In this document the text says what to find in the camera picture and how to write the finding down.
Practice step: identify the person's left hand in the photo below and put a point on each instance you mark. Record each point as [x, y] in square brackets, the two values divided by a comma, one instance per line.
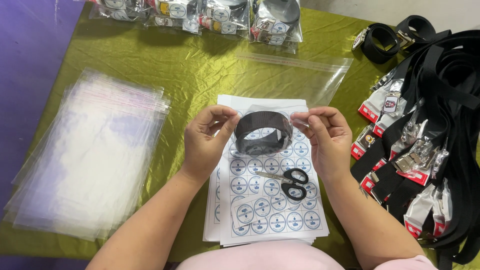
[200, 150]

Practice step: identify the person's right hand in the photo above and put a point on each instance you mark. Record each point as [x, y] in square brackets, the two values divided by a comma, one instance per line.
[332, 146]

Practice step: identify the small clear plastic bag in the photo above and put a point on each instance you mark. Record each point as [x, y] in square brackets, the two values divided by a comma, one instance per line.
[300, 122]

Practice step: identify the rolled black webbing belt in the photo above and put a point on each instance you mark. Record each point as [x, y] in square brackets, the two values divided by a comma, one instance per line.
[262, 122]

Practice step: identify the large empty clear plastic bag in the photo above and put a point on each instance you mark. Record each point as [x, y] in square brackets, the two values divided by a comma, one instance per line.
[300, 80]

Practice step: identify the cut strip of round stickers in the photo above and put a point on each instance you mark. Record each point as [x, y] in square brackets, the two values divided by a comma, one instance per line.
[249, 212]

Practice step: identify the green shiny tablecloth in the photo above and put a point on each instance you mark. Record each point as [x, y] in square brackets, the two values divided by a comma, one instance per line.
[187, 71]

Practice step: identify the stack of white sticker sheets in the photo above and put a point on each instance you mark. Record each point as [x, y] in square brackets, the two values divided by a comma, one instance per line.
[262, 228]

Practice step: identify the coiled black belt silver buckle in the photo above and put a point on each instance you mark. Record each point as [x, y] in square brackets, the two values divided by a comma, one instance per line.
[423, 24]
[375, 50]

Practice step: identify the stack of clear plastic bags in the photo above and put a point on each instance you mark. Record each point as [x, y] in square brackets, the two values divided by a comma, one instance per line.
[90, 157]

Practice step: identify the heap of loose black belts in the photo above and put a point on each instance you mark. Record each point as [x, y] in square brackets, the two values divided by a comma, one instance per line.
[442, 112]

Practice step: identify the person's pink shirt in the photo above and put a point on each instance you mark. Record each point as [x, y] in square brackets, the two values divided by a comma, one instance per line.
[262, 258]

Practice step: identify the pile of bagged black belts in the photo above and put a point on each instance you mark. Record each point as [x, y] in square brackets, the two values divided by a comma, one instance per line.
[225, 17]

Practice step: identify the purple cloth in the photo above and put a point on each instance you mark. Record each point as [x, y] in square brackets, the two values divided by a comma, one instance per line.
[26, 56]

